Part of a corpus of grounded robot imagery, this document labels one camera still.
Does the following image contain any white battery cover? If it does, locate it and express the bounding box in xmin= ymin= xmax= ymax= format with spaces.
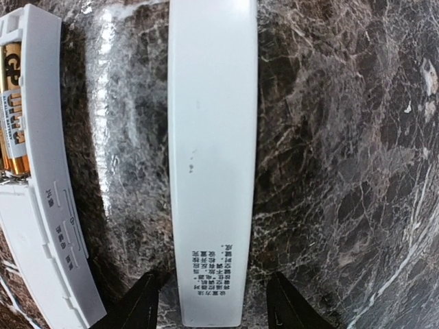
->
xmin=167 ymin=1 xmax=258 ymax=328

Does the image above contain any white remote control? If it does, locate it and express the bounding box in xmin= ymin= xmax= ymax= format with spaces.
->
xmin=1 ymin=4 xmax=106 ymax=328

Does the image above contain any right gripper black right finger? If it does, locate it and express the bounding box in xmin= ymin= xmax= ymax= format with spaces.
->
xmin=266 ymin=272 xmax=333 ymax=329

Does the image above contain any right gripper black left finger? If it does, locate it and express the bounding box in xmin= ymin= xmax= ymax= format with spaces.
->
xmin=106 ymin=272 xmax=158 ymax=328

